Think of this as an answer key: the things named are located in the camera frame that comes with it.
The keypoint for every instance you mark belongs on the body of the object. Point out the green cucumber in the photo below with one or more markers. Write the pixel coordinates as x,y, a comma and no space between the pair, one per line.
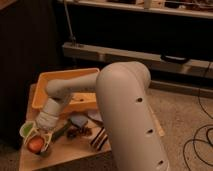
60,132

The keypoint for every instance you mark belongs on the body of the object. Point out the upper white shelf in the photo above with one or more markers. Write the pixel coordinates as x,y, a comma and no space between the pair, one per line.
128,7

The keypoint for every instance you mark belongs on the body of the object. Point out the grey blue cloth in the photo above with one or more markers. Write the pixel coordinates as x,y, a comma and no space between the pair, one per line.
95,116

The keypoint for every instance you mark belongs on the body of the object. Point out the orange apple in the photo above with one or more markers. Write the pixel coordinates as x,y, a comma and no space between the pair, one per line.
35,144

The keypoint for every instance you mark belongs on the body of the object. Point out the striped red white black object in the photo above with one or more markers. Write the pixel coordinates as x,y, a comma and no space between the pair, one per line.
99,140

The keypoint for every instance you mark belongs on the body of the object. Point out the vertical grey pole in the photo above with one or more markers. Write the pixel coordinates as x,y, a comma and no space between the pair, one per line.
71,37

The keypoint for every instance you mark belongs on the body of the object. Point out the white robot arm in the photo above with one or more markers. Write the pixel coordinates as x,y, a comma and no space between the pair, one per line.
120,90

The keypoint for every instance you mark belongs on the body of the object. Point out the small metal cup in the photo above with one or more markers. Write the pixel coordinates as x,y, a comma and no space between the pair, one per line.
45,153

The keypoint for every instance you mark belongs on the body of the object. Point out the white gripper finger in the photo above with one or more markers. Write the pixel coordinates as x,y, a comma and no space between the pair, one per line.
28,131
47,140

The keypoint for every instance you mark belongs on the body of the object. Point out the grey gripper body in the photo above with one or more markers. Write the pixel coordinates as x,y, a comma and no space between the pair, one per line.
45,121

